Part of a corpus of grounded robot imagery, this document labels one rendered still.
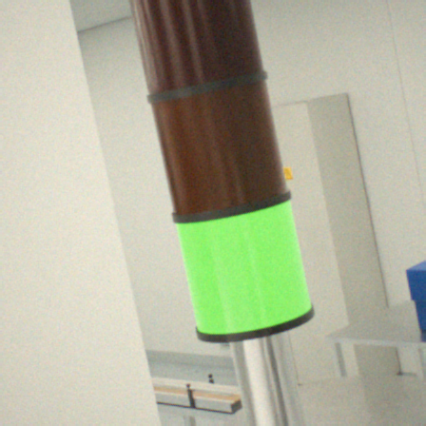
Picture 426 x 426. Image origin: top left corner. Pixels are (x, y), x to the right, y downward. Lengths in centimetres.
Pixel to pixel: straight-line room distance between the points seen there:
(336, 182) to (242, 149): 696
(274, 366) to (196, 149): 10
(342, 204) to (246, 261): 699
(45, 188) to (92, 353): 32
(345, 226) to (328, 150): 52
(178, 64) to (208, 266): 8
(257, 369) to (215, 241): 6
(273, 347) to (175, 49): 13
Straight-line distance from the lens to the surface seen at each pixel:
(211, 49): 44
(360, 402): 458
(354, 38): 747
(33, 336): 205
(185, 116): 44
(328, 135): 738
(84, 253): 210
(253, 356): 46
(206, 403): 503
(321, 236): 741
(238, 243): 44
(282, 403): 47
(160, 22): 44
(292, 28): 784
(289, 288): 45
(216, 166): 44
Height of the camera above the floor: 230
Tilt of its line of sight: 6 degrees down
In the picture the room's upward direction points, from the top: 12 degrees counter-clockwise
